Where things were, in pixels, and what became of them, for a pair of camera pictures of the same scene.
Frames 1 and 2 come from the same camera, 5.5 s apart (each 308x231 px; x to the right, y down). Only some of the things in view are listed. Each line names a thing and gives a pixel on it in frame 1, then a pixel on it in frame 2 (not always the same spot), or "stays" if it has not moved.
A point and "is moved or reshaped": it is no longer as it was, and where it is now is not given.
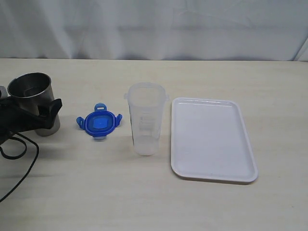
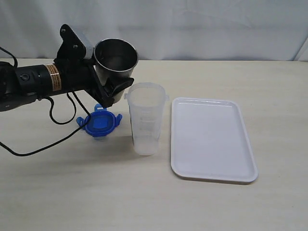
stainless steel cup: [35, 90] is moved or reshaped
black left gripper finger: [50, 109] to [114, 84]
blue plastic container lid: [100, 123] stays
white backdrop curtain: [235, 30] stays
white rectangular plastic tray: [209, 141] stays
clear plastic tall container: [146, 103] stays
